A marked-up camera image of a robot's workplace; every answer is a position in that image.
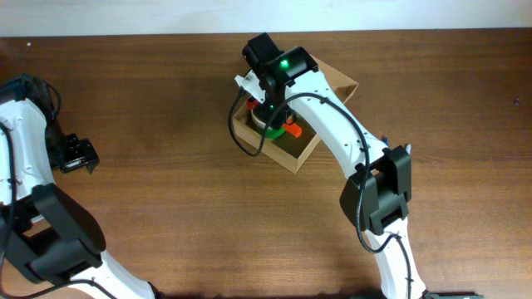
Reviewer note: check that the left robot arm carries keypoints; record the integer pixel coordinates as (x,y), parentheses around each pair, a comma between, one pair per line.
(45,233)

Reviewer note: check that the cream masking tape roll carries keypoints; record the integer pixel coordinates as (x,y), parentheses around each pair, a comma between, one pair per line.
(260,124)

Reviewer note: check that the orange utility knife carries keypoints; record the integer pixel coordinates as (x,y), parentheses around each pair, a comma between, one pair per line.
(296,135)

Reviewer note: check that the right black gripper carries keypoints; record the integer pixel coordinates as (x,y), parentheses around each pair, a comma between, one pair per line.
(274,120)

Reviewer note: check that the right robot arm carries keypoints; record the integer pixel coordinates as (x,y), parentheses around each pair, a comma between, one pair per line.
(286,85)

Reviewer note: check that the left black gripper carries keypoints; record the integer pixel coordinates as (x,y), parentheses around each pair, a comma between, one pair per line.
(82,154)

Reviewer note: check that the green tape roll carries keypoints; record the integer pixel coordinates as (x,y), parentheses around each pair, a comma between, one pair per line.
(270,133)

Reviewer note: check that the brown cardboard box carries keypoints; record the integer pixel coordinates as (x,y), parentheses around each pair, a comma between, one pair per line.
(320,123)

